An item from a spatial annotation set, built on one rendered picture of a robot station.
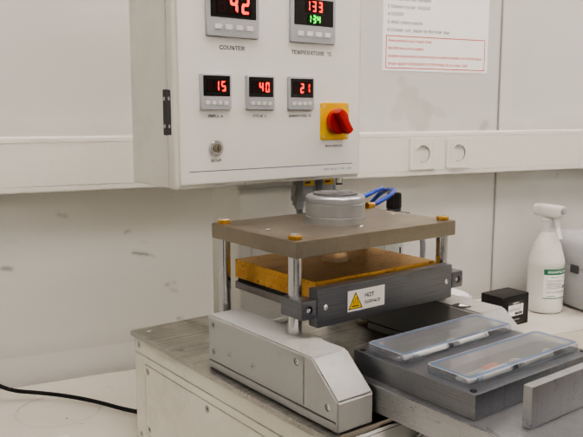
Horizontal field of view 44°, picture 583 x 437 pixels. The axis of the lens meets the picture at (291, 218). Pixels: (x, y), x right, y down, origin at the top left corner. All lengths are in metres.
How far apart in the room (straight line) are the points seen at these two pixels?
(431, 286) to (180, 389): 0.36
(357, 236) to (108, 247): 0.69
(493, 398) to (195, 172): 0.48
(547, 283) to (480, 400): 1.06
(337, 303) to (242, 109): 0.32
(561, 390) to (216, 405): 0.42
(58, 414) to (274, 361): 0.58
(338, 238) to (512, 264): 1.14
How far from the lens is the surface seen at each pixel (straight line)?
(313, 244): 0.81
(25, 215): 1.41
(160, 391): 1.07
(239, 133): 1.00
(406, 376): 0.76
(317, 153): 1.09
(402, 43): 1.69
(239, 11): 1.01
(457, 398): 0.72
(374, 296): 0.87
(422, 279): 0.93
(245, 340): 0.86
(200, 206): 1.48
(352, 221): 0.92
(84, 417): 1.29
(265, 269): 0.91
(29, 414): 1.33
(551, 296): 1.76
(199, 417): 0.98
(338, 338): 1.05
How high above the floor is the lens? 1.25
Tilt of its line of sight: 8 degrees down
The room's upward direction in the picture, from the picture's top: straight up
